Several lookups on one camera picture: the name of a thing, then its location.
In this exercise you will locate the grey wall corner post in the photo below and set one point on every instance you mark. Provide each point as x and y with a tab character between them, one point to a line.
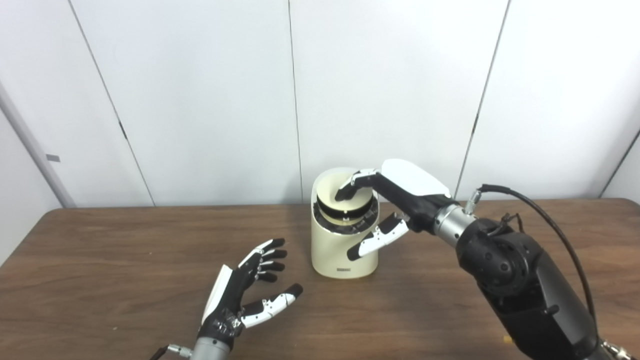
35	150

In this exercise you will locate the black bin liner bag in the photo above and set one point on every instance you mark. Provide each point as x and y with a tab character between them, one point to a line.
350	212

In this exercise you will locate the cream desktop trash bin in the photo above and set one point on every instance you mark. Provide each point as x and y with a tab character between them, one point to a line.
330	250

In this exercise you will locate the cream round bin lid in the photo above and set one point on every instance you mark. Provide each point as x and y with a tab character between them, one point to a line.
325	192

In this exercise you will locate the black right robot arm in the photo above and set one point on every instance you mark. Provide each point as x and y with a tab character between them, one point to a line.
520	280

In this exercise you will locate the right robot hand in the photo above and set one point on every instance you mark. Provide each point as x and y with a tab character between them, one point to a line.
415	182

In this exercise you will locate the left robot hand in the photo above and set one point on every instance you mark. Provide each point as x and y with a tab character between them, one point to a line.
227	300

